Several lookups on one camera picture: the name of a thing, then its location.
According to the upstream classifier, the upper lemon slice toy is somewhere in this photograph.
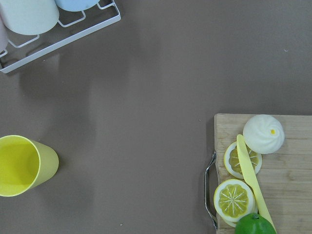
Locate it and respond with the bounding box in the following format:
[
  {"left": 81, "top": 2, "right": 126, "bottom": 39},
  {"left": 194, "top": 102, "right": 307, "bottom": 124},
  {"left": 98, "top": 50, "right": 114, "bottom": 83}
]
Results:
[{"left": 223, "top": 141, "right": 262, "bottom": 179}]

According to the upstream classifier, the lemon slice toy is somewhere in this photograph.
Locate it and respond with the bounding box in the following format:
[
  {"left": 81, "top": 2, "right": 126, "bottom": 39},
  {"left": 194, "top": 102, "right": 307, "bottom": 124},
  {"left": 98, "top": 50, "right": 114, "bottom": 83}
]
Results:
[
  {"left": 223, "top": 141, "right": 262, "bottom": 179},
  {"left": 214, "top": 179, "right": 258, "bottom": 227}
]

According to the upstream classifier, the lower lemon slice toy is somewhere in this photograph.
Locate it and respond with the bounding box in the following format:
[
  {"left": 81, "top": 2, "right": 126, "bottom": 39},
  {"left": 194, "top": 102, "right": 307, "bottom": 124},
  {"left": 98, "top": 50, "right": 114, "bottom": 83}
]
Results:
[{"left": 214, "top": 179, "right": 258, "bottom": 227}]

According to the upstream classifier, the light blue cup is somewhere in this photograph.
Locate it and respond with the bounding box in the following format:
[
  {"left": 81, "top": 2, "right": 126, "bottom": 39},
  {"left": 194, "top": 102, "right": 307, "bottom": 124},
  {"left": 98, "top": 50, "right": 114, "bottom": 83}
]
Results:
[{"left": 55, "top": 0, "right": 99, "bottom": 12}]

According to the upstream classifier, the wooden cutting board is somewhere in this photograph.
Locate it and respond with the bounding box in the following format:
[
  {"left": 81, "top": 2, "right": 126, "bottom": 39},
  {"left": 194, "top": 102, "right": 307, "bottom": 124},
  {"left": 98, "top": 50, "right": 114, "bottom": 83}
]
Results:
[{"left": 214, "top": 114, "right": 312, "bottom": 234}]

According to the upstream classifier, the green lime toy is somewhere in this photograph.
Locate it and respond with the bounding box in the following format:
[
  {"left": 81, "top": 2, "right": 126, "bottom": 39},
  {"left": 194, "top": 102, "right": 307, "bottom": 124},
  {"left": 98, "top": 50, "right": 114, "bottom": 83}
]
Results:
[{"left": 234, "top": 213, "right": 276, "bottom": 234}]

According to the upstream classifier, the cream white cup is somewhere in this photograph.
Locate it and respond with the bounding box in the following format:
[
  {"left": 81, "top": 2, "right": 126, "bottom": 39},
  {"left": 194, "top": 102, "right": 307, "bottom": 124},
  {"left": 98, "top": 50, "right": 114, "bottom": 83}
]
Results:
[{"left": 0, "top": 0, "right": 59, "bottom": 35}]

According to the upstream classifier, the pale pink cup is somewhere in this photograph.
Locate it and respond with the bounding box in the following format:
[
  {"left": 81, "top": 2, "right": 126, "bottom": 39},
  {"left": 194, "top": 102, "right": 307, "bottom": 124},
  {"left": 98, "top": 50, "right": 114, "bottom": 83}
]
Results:
[{"left": 0, "top": 21, "right": 8, "bottom": 52}]

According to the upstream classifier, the white wire cup rack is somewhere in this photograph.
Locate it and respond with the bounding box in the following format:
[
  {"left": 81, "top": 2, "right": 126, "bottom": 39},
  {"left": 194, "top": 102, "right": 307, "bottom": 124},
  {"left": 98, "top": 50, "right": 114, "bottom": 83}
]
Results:
[{"left": 0, "top": 0, "right": 121, "bottom": 74}]

